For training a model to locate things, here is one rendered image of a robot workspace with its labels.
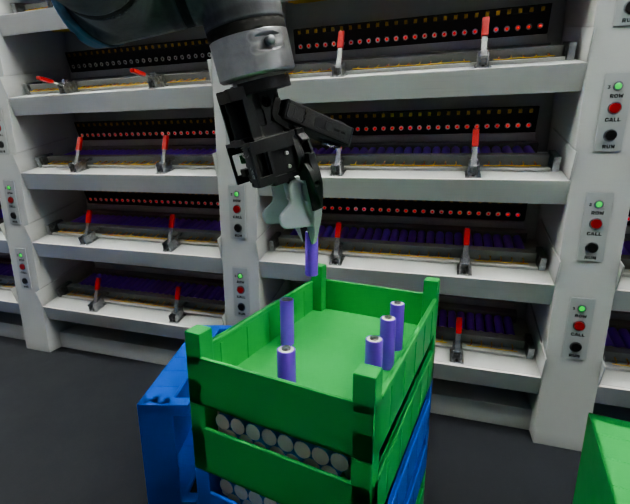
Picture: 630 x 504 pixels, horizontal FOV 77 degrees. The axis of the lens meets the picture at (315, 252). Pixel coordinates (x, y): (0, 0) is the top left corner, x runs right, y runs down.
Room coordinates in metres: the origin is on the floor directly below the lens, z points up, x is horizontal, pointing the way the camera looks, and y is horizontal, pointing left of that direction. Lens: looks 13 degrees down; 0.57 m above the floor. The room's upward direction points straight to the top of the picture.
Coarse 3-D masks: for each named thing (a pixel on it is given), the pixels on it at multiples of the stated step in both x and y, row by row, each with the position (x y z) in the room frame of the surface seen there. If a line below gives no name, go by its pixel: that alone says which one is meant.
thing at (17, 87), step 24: (48, 72) 1.21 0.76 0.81; (96, 72) 1.22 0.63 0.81; (120, 72) 1.20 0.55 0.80; (24, 96) 1.09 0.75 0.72; (48, 96) 1.05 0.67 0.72; (72, 96) 1.03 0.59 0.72; (96, 96) 1.01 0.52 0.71; (120, 96) 0.99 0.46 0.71; (144, 96) 0.97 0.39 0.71; (168, 96) 0.95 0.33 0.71; (192, 96) 0.93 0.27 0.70
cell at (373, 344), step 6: (372, 336) 0.38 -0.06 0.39; (378, 336) 0.38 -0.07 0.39; (366, 342) 0.37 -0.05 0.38; (372, 342) 0.37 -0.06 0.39; (378, 342) 0.37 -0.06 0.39; (366, 348) 0.37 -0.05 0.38; (372, 348) 0.37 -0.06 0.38; (378, 348) 0.37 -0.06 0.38; (366, 354) 0.37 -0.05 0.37; (372, 354) 0.37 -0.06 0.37; (378, 354) 0.37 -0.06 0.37; (366, 360) 0.37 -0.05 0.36; (372, 360) 0.37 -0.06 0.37; (378, 360) 0.37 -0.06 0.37; (378, 366) 0.37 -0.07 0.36
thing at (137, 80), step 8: (192, 72) 0.99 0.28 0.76; (200, 72) 0.97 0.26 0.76; (208, 72) 0.97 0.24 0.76; (88, 80) 1.07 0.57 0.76; (96, 80) 1.06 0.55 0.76; (104, 80) 1.06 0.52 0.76; (112, 80) 1.05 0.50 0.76; (120, 80) 1.04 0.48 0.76; (128, 80) 1.04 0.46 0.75; (136, 80) 1.03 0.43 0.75; (144, 80) 1.02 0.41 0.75; (168, 80) 1.00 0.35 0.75; (176, 80) 1.00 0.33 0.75; (184, 80) 0.99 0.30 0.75; (192, 80) 0.97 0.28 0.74; (200, 80) 0.96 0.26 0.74; (32, 88) 1.13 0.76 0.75; (40, 88) 1.12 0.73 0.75; (48, 88) 1.11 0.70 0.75; (56, 88) 1.11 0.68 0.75; (80, 88) 1.06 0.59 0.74
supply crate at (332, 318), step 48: (336, 288) 0.62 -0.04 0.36; (384, 288) 0.58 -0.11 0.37; (432, 288) 0.53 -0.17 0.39; (192, 336) 0.36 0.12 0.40; (240, 336) 0.44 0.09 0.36; (336, 336) 0.52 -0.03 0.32; (432, 336) 0.52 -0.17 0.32; (192, 384) 0.36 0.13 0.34; (240, 384) 0.34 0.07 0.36; (288, 384) 0.31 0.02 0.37; (336, 384) 0.39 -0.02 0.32; (384, 384) 0.31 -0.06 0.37; (288, 432) 0.31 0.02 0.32; (336, 432) 0.29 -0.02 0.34; (384, 432) 0.31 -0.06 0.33
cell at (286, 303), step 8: (280, 304) 0.48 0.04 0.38; (288, 304) 0.48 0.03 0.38; (280, 312) 0.49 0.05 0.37; (288, 312) 0.48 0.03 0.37; (280, 320) 0.49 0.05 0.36; (288, 320) 0.48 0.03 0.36; (280, 328) 0.49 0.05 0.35; (288, 328) 0.48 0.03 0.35; (288, 336) 0.48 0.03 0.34; (288, 344) 0.48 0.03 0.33
